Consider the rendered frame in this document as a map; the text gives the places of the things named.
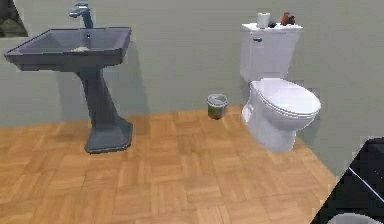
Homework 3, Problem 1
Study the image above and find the grey pedestal sink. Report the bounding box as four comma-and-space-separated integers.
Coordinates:
3, 26, 134, 155

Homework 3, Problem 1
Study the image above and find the blue-grey sink faucet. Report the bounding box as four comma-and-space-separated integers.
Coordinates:
68, 1, 95, 30

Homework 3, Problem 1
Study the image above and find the dark wall mirror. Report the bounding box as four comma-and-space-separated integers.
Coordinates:
0, 0, 30, 38

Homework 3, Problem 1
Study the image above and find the white toilet paper roll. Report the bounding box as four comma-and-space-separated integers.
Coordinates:
256, 12, 271, 30

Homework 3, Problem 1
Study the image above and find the small green bin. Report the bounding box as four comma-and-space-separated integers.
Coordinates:
206, 93, 229, 121

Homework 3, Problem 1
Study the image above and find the brown figurine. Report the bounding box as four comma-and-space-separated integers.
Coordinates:
279, 11, 297, 27

